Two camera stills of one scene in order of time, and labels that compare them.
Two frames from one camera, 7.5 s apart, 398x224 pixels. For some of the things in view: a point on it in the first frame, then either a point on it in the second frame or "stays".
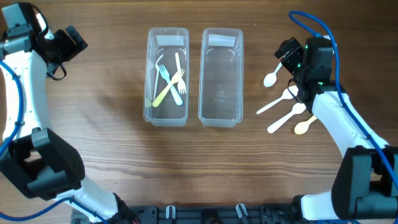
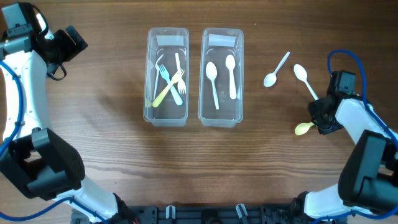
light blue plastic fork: x=164 y=73 stays
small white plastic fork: x=181 y=86 stays
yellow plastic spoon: x=303 y=127 stays
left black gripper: x=73 y=48 stays
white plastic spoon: x=297 y=109 -> x=231 y=62
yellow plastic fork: x=175 y=78 stays
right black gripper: x=285 y=48 -> x=323 y=129
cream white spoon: x=286 y=95 -> x=211 y=70
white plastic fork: x=157 y=70 stays
